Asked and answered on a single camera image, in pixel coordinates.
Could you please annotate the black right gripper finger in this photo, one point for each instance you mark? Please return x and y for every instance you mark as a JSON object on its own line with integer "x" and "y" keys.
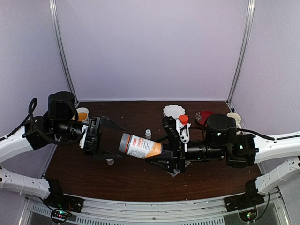
{"x": 166, "y": 164}
{"x": 167, "y": 154}

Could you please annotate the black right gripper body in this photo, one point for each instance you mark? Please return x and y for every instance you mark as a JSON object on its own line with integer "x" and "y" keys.
{"x": 212, "y": 153}

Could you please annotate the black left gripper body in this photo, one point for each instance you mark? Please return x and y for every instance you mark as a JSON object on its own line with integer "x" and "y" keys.
{"x": 57, "y": 121}

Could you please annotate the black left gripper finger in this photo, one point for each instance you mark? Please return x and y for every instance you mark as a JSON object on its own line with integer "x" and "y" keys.
{"x": 107, "y": 122}
{"x": 103, "y": 155}

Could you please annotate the clear plastic pill organizer box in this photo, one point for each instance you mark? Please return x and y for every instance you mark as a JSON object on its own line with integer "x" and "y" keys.
{"x": 177, "y": 171}

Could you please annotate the white pill bottle green label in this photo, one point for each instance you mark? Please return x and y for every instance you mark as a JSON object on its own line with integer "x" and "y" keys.
{"x": 148, "y": 134}

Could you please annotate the grey capped pill bottle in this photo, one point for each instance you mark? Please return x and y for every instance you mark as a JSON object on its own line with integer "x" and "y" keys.
{"x": 139, "y": 147}

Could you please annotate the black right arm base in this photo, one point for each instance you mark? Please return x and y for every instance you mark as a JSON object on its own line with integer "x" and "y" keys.
{"x": 250, "y": 198}

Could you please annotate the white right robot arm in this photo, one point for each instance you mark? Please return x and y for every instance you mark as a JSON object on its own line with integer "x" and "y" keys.
{"x": 251, "y": 148}

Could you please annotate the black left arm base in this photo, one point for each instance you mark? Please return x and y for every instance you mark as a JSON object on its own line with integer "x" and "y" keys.
{"x": 60, "y": 204}

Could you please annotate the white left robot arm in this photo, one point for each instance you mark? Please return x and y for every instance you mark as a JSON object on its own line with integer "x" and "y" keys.
{"x": 32, "y": 134}

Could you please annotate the small white capped bottle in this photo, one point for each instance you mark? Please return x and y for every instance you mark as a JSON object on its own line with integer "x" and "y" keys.
{"x": 110, "y": 161}

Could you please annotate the patterned mug with orange interior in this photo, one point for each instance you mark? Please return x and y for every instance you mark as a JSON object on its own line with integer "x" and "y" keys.
{"x": 83, "y": 115}

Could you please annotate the cream ribbed mug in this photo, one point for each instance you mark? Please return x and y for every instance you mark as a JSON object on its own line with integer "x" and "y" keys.
{"x": 237, "y": 119}

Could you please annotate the red floral plate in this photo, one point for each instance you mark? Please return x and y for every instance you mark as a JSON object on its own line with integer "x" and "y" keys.
{"x": 202, "y": 116}

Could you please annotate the orange pill bottle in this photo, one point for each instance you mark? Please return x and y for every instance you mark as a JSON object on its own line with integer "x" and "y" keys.
{"x": 184, "y": 119}

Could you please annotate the white scalloped ceramic bowl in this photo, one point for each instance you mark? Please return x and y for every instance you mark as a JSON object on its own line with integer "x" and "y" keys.
{"x": 174, "y": 111}

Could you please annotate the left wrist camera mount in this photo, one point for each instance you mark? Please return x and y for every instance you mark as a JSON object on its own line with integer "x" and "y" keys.
{"x": 85, "y": 131}

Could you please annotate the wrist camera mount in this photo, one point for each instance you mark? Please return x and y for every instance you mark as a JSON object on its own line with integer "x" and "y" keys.
{"x": 175, "y": 129}
{"x": 85, "y": 131}

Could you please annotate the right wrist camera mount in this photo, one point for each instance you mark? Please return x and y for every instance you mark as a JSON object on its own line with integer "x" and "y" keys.
{"x": 175, "y": 129}

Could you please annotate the aluminium front rail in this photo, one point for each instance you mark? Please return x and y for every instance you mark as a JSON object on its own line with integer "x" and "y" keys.
{"x": 211, "y": 211}

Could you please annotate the left aluminium frame post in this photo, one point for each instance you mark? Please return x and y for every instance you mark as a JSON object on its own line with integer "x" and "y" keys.
{"x": 62, "y": 54}

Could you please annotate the aluminium frame post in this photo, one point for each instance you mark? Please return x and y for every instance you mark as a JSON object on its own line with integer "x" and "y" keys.
{"x": 62, "y": 54}
{"x": 243, "y": 49}

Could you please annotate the right aluminium frame post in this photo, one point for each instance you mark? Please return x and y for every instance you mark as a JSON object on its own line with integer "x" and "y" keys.
{"x": 243, "y": 49}

